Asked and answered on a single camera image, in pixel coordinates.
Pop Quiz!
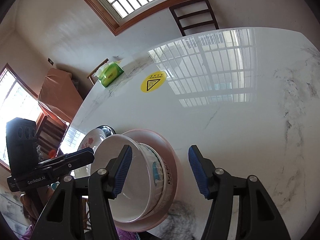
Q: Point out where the pink bowl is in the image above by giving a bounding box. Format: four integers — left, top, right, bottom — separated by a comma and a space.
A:
115, 129, 179, 232

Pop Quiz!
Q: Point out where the dark wooden chair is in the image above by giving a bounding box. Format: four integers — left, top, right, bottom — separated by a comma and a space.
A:
169, 0, 220, 36

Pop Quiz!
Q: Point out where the green tissue pack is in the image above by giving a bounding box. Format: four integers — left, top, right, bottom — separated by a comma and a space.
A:
95, 62, 124, 87

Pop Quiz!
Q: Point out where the light wooden chair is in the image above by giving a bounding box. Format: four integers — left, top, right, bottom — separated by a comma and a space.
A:
87, 59, 109, 85

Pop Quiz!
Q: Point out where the side window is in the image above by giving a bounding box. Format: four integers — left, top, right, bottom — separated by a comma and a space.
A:
1, 66, 42, 167

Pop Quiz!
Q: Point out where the white plate with red roses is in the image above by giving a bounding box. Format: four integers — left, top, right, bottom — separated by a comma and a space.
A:
72, 128, 106, 178

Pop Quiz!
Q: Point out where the white blue striped bowl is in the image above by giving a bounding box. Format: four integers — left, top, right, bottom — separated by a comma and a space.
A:
91, 134, 164, 223

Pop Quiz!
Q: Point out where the orange covered furniture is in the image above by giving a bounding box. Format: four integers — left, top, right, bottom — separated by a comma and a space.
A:
37, 68, 83, 124

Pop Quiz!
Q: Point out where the dark wooden side cabinet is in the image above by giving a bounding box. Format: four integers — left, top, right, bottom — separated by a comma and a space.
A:
36, 113, 68, 158

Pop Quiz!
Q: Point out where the blue floral porcelain plate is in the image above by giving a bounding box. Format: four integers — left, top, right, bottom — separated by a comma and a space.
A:
97, 125, 116, 138

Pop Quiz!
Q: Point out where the left hand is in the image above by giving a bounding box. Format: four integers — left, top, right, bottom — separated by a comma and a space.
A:
20, 186, 54, 221

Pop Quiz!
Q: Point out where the yellow round warning sticker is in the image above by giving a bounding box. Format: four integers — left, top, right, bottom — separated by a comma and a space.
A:
140, 71, 167, 93

